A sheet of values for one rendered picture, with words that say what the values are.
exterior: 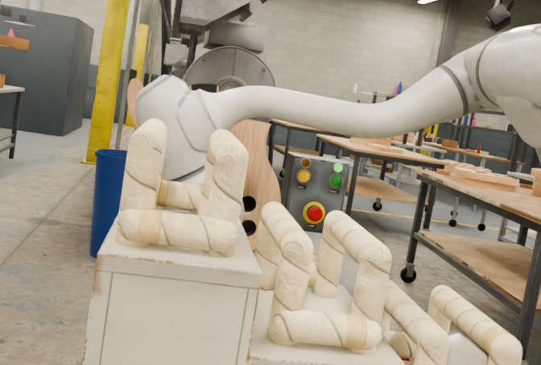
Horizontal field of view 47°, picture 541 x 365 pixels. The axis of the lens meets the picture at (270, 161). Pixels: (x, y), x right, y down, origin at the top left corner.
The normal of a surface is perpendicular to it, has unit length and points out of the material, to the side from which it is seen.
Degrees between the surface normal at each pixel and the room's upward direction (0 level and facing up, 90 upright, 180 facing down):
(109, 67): 90
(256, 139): 89
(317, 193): 90
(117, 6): 90
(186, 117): 81
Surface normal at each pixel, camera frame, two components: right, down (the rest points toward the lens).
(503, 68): -0.98, -0.01
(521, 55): -0.90, -0.26
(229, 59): 0.15, -0.02
